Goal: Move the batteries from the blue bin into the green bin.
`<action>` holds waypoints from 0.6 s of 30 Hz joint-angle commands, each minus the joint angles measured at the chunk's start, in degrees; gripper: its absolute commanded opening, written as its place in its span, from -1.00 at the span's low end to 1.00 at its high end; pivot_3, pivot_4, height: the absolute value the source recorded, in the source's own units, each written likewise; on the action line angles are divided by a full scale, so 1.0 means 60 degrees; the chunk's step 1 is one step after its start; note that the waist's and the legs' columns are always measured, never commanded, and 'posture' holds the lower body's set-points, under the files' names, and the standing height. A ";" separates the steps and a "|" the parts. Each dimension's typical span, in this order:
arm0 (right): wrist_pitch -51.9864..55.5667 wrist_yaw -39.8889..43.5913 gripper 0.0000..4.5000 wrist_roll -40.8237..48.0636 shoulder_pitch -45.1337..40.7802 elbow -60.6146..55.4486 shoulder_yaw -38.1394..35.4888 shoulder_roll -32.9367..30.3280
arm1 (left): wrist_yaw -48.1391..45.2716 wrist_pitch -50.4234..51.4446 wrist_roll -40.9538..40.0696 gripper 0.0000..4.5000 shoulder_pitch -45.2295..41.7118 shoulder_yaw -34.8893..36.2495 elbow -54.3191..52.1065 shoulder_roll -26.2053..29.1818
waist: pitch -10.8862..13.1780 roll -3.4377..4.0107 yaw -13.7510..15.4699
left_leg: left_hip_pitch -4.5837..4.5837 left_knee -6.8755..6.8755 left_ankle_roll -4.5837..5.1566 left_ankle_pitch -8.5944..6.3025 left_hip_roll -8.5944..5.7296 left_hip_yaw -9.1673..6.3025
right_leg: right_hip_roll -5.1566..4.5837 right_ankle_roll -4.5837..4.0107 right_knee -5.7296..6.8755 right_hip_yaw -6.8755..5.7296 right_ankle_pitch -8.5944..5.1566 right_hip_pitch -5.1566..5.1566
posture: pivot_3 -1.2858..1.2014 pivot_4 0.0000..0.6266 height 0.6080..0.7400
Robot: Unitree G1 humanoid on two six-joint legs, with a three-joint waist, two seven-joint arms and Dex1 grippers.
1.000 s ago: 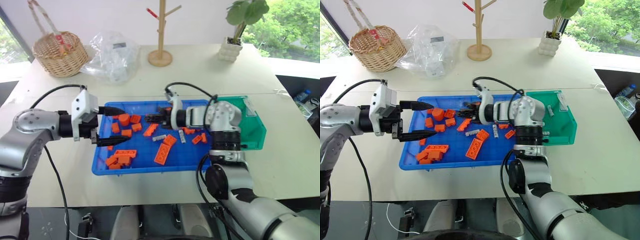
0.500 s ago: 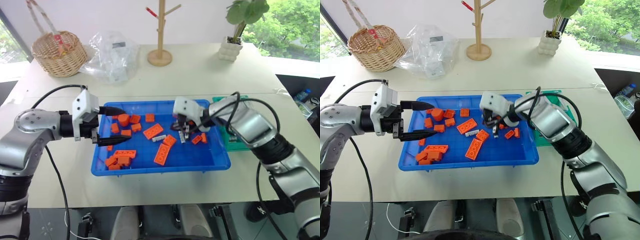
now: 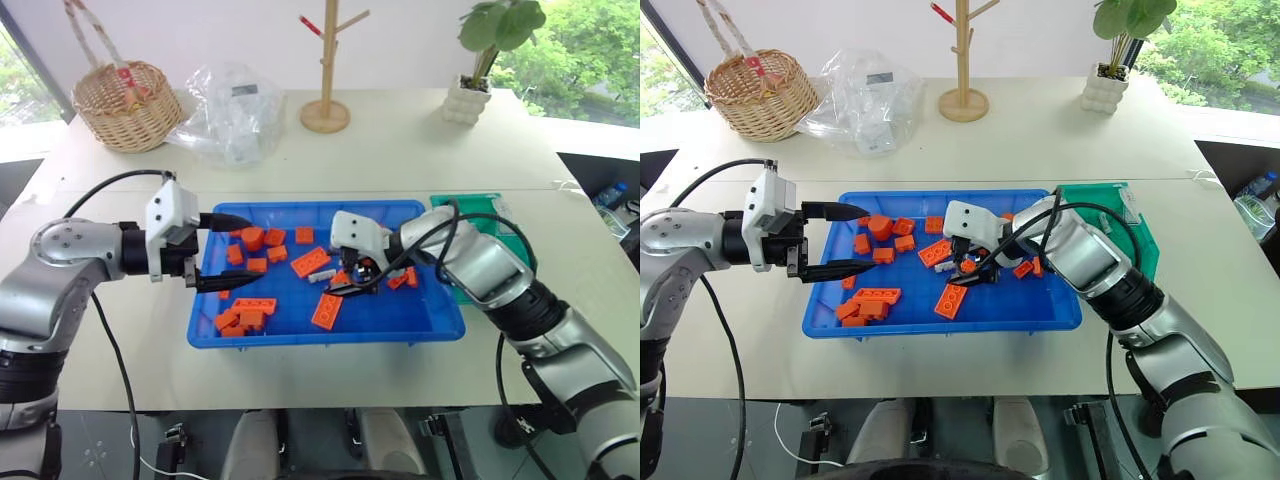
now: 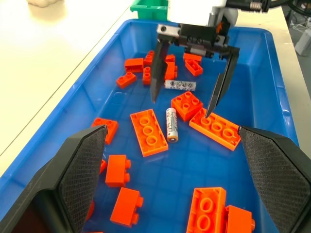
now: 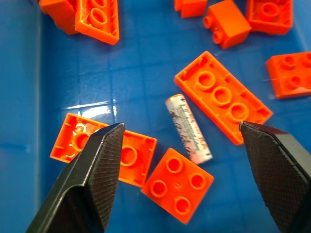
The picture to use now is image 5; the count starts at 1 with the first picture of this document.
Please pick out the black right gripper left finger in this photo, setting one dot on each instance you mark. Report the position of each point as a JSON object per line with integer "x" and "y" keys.
{"x": 97, "y": 179}

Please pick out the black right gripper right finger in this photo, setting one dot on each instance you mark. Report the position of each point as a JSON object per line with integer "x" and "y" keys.
{"x": 279, "y": 174}

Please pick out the blue plastic bin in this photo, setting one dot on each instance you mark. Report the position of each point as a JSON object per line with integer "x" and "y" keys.
{"x": 145, "y": 80}

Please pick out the long orange building brick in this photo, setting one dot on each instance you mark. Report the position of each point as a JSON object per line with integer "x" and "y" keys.
{"x": 133, "y": 157}
{"x": 222, "y": 95}
{"x": 98, "y": 19}

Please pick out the square orange building brick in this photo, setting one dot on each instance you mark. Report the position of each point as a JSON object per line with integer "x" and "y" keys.
{"x": 290, "y": 74}
{"x": 177, "y": 185}
{"x": 269, "y": 14}

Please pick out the white printed cylindrical battery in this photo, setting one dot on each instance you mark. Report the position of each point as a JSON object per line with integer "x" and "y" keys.
{"x": 188, "y": 128}

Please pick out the small orange building brick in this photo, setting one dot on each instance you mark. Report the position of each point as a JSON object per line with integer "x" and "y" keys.
{"x": 227, "y": 24}
{"x": 190, "y": 7}

